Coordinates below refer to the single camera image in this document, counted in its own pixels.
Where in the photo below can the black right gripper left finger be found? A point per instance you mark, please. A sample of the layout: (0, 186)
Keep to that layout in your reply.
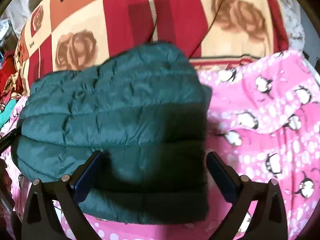
(40, 220)

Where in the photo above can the teal quilted puffer jacket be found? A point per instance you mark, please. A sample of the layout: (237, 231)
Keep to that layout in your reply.
(146, 110)

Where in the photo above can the red clothes pile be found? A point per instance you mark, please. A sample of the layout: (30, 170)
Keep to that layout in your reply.
(11, 82)

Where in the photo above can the pink penguin bed quilt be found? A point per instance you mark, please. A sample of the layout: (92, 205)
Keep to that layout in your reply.
(264, 121)

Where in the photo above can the green garment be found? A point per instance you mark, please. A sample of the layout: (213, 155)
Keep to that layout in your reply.
(5, 114)

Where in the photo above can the rose patterned folded blanket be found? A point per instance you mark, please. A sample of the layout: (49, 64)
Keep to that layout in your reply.
(77, 34)

